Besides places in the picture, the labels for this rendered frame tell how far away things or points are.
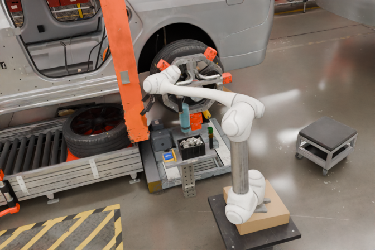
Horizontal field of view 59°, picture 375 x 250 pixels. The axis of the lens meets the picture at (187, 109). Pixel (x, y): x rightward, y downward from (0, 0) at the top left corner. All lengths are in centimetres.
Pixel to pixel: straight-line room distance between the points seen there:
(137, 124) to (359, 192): 196
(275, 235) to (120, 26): 175
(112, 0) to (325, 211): 229
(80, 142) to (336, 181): 230
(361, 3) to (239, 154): 308
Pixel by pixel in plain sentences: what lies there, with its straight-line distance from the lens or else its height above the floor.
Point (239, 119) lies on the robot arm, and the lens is 172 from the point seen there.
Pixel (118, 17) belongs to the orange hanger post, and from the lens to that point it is 237.
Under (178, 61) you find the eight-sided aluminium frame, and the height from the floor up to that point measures 111.
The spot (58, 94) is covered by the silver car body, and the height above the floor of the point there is 85.
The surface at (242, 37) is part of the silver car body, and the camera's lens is 326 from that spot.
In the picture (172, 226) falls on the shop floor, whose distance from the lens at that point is 283.
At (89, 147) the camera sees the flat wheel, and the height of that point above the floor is 43.
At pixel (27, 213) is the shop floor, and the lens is 337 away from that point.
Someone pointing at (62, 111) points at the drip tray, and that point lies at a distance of 467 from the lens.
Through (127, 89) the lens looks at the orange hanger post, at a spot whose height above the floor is 103.
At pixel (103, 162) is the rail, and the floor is 32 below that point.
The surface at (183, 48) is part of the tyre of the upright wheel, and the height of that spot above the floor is 118.
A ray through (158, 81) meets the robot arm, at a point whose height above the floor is 133.
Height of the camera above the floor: 220
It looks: 32 degrees down
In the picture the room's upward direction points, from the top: 6 degrees counter-clockwise
